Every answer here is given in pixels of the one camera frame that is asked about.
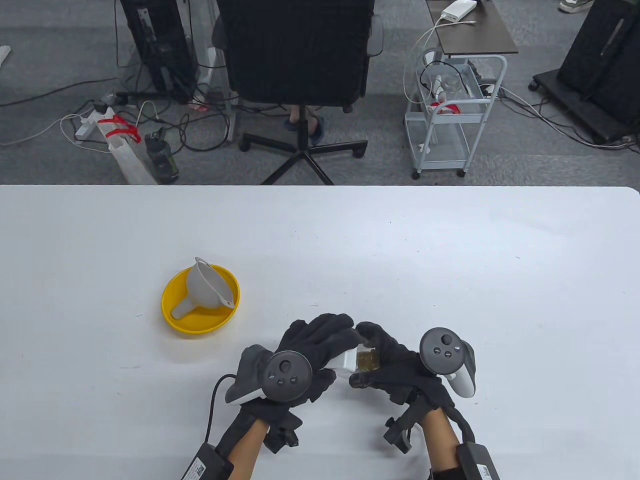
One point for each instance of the grey funnel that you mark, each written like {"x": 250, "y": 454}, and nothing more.
{"x": 205, "y": 285}

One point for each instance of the red white item in cart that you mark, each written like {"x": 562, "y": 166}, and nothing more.
{"x": 445, "y": 107}

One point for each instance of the person's right forearm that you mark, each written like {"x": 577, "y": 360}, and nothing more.
{"x": 440, "y": 435}

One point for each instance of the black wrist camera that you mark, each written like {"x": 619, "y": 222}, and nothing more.
{"x": 282, "y": 435}
{"x": 400, "y": 432}

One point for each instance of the clear coffee jar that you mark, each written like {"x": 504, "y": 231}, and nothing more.
{"x": 367, "y": 360}

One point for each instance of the black left forearm sensor box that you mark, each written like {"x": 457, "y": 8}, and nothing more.
{"x": 205, "y": 465}

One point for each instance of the white rolling cart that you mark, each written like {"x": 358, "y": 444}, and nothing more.
{"x": 445, "y": 118}

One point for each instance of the white object on floor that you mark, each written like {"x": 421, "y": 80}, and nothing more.
{"x": 4, "y": 52}

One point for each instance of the pile of raisins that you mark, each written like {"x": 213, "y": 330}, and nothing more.
{"x": 367, "y": 361}

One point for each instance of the grey white right hand controller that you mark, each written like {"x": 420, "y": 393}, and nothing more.
{"x": 442, "y": 350}

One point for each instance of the yellow bowl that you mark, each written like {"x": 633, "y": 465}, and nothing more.
{"x": 200, "y": 322}

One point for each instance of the black office chair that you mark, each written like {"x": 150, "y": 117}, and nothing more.
{"x": 295, "y": 50}

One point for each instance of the white square jar lid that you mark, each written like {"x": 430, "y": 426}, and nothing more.
{"x": 342, "y": 361}

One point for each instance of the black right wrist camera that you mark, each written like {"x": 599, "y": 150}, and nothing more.
{"x": 400, "y": 432}

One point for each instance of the person's left forearm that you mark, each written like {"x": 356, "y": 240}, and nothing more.
{"x": 247, "y": 450}

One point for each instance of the white power bank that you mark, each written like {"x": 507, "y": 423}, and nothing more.
{"x": 457, "y": 11}

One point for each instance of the black rolling stand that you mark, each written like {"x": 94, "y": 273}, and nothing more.
{"x": 600, "y": 50}

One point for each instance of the grey white hand controller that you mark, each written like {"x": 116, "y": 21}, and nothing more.
{"x": 287, "y": 375}
{"x": 442, "y": 350}

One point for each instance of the person's right hand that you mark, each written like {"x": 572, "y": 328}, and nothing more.
{"x": 395, "y": 365}

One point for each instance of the white power strip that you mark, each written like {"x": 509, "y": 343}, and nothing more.
{"x": 86, "y": 125}

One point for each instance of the person's left hand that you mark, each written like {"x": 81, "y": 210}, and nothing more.
{"x": 320, "y": 340}

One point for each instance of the black computer tower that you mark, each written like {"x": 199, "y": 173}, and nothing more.
{"x": 155, "y": 45}

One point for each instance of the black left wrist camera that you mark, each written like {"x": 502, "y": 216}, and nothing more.
{"x": 282, "y": 435}

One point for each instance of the grey white left hand controller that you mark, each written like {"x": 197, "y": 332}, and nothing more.
{"x": 287, "y": 375}

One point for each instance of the dark water bottle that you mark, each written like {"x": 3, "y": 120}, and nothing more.
{"x": 162, "y": 160}

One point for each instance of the brown side table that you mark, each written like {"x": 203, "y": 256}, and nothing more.
{"x": 480, "y": 35}

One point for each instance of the black right forearm sensor box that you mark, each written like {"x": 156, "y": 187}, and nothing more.
{"x": 477, "y": 462}

